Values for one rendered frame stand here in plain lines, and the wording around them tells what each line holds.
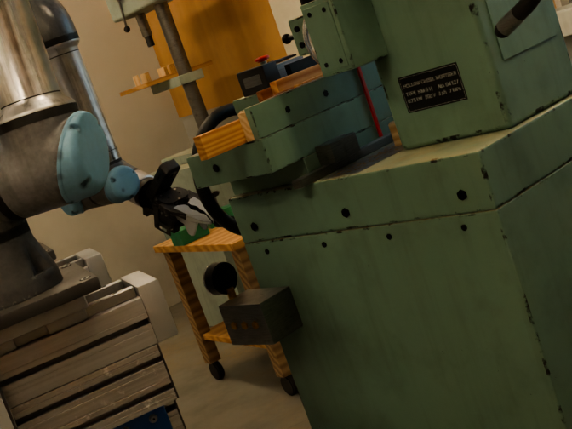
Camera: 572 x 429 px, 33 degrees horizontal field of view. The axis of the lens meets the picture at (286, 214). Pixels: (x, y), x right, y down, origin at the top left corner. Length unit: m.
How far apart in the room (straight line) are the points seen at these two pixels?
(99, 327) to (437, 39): 0.67
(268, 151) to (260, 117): 0.06
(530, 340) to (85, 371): 0.65
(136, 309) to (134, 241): 3.40
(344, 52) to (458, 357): 0.52
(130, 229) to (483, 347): 3.44
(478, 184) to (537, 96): 0.21
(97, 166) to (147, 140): 3.55
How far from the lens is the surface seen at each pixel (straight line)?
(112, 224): 4.80
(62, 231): 4.70
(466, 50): 1.51
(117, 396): 1.46
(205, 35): 4.58
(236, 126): 1.62
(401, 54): 1.58
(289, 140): 1.64
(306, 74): 1.86
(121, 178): 2.07
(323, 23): 1.54
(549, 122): 1.57
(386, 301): 1.63
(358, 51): 1.54
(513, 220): 1.46
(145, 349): 1.46
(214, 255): 3.98
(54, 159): 1.34
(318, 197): 1.64
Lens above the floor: 1.03
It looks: 9 degrees down
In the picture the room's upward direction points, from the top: 20 degrees counter-clockwise
